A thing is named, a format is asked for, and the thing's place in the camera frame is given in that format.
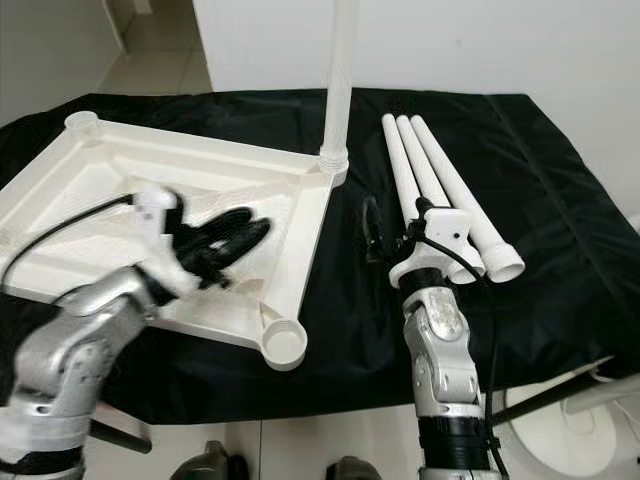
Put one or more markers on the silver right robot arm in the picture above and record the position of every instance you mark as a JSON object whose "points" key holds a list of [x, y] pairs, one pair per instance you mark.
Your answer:
{"points": [[440, 350]]}

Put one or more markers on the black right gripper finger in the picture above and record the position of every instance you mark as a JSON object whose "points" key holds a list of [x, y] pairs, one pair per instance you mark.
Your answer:
{"points": [[371, 220], [420, 212]]}

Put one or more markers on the black fabric table cover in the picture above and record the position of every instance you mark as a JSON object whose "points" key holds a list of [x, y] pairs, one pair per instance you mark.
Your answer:
{"points": [[360, 300]]}

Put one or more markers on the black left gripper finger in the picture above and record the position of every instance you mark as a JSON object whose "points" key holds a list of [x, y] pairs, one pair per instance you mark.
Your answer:
{"points": [[228, 222], [248, 240]]}

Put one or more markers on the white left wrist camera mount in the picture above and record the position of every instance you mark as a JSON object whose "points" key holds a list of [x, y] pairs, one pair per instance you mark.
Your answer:
{"points": [[157, 205]]}

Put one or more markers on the black metal table leg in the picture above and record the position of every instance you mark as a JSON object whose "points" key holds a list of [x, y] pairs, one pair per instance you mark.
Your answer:
{"points": [[550, 392], [120, 435]]}

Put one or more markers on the grey robot left leg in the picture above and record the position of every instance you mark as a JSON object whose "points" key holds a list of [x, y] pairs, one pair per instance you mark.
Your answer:
{"points": [[210, 460]]}

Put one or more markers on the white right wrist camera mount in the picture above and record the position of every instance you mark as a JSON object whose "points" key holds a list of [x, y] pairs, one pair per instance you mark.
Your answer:
{"points": [[445, 228]]}

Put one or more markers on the white plastic children table top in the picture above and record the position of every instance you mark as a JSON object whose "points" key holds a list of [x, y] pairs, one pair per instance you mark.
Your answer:
{"points": [[120, 190]]}

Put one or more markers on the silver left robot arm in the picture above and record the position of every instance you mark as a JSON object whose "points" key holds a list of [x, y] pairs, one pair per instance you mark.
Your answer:
{"points": [[80, 350]]}

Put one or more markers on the white standing fan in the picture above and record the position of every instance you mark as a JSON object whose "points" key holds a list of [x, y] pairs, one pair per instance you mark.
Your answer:
{"points": [[570, 430]]}

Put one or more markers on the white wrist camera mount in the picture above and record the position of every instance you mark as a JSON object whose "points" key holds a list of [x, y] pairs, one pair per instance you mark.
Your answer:
{"points": [[157, 205], [445, 228]]}

